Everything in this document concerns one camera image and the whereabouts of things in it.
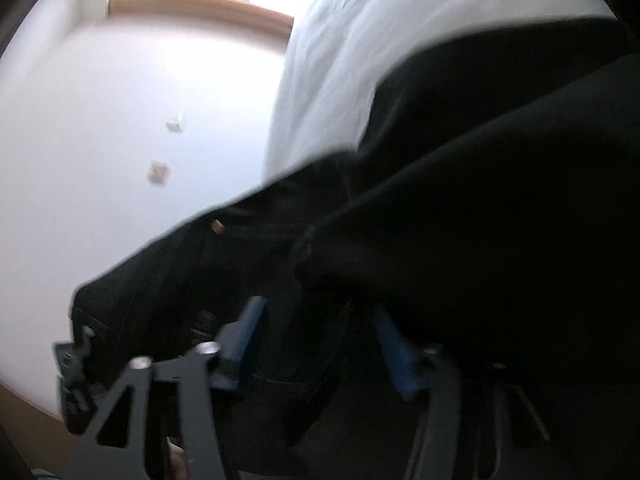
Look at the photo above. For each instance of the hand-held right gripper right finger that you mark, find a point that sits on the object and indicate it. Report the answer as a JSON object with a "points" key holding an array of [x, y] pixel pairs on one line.
{"points": [[400, 360]]}

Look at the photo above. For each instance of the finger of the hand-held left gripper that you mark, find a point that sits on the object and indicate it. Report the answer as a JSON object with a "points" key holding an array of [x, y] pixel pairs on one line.
{"points": [[70, 375]]}

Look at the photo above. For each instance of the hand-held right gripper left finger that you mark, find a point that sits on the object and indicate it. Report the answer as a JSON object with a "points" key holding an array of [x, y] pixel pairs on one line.
{"points": [[250, 345]]}

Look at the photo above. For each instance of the black pants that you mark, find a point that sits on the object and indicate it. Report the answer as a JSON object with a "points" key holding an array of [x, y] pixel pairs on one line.
{"points": [[475, 185]]}

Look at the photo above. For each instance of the beige curtain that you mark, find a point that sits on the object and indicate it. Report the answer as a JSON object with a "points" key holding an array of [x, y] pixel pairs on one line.
{"points": [[200, 15]]}

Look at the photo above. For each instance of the small brown wall socket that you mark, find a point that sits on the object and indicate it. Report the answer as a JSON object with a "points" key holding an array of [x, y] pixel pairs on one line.
{"points": [[159, 172]]}

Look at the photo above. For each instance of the white wall socket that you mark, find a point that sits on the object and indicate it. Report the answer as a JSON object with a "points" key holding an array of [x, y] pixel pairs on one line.
{"points": [[175, 122]]}

